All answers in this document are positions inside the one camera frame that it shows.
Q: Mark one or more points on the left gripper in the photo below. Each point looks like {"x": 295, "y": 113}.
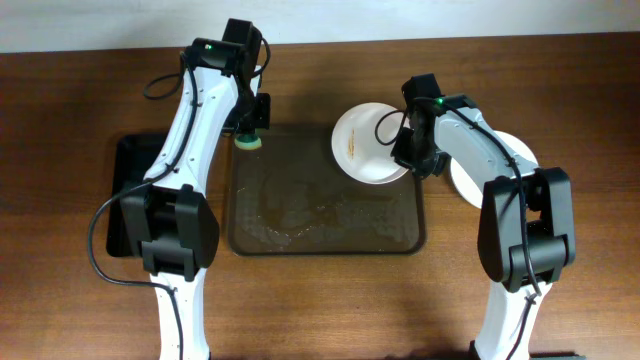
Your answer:
{"x": 263, "y": 115}

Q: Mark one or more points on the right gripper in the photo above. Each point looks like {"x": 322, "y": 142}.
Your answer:
{"x": 401, "y": 157}

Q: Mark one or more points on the white plate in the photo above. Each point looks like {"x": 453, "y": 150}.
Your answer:
{"x": 463, "y": 183}
{"x": 356, "y": 143}

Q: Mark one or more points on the green yellow sponge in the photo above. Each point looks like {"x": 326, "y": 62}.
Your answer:
{"x": 248, "y": 141}

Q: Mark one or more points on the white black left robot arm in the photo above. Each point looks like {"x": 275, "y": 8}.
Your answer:
{"x": 167, "y": 218}

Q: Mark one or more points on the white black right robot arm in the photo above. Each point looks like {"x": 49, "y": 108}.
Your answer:
{"x": 526, "y": 234}

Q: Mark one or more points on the brown serving tray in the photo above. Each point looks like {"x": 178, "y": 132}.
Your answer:
{"x": 290, "y": 197}

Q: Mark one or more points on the black rectangular tray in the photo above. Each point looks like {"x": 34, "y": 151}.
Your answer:
{"x": 135, "y": 154}

